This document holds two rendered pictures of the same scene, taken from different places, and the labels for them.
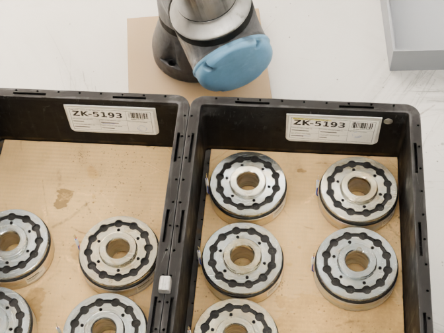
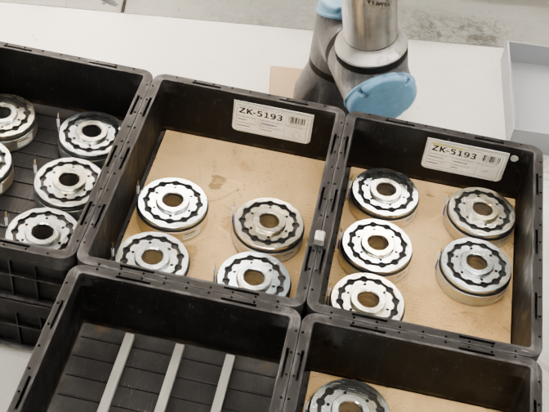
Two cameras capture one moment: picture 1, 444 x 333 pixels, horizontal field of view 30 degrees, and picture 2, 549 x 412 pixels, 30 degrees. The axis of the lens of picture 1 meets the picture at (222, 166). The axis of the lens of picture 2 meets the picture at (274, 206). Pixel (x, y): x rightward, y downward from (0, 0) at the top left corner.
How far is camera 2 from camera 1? 0.56 m
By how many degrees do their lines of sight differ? 11
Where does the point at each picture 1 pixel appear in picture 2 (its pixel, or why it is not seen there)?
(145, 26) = (287, 74)
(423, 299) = (536, 283)
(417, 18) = (535, 111)
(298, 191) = (426, 210)
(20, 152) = (180, 141)
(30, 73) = not seen: hidden behind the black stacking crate
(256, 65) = (400, 102)
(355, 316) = (470, 310)
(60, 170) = (216, 161)
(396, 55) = (515, 134)
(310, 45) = (435, 117)
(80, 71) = not seen: hidden behind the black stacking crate
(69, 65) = not seen: hidden behind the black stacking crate
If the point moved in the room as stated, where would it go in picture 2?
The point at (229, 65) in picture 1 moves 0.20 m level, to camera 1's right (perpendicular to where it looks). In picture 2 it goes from (380, 96) to (504, 108)
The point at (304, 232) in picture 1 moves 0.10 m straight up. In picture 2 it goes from (430, 241) to (444, 194)
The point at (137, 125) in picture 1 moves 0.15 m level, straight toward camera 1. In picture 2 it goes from (293, 131) to (306, 200)
